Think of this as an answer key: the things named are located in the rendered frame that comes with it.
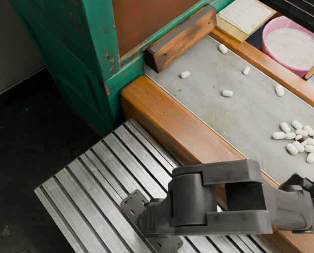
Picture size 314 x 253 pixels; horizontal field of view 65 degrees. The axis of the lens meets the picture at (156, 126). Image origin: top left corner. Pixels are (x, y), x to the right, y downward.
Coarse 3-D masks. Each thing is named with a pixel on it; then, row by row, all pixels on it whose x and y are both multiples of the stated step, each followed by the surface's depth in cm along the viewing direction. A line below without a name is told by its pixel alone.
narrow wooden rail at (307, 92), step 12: (216, 36) 90; (228, 36) 89; (228, 48) 89; (240, 48) 87; (252, 48) 87; (252, 60) 85; (264, 60) 85; (264, 72) 85; (276, 72) 82; (288, 72) 83; (288, 84) 81; (300, 84) 81; (300, 96) 80; (312, 96) 79
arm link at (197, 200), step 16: (176, 176) 35; (192, 176) 34; (176, 192) 34; (192, 192) 33; (208, 192) 33; (160, 208) 45; (176, 208) 33; (192, 208) 32; (208, 208) 32; (160, 224) 46; (176, 224) 33; (192, 224) 31
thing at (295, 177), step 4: (296, 172) 60; (292, 176) 60; (296, 176) 59; (300, 176) 59; (288, 180) 60; (292, 180) 60; (296, 180) 59; (284, 184) 61; (288, 184) 61; (292, 184) 60; (280, 188) 62
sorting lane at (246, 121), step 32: (192, 64) 86; (224, 64) 86; (192, 96) 80; (224, 96) 80; (256, 96) 81; (288, 96) 81; (224, 128) 75; (256, 128) 76; (256, 160) 71; (288, 160) 71
